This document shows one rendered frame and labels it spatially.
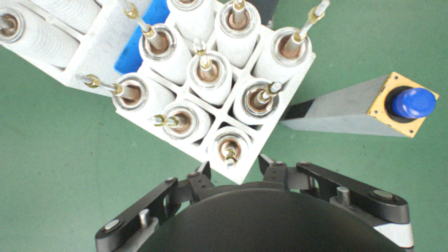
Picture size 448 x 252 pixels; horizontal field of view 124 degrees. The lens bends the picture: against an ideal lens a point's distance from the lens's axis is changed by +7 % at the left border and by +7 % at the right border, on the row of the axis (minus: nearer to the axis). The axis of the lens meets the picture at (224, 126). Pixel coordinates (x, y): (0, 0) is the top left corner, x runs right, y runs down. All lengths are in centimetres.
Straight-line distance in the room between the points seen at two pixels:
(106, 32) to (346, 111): 61
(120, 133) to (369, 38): 108
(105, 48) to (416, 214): 126
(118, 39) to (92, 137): 42
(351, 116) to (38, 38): 66
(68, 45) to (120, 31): 13
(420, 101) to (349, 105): 7
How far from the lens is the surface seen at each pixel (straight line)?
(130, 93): 30
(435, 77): 96
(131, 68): 59
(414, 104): 29
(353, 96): 32
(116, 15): 55
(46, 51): 55
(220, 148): 25
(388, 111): 29
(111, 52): 57
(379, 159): 78
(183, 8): 35
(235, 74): 34
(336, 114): 31
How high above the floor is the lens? 49
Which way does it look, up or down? 88 degrees down
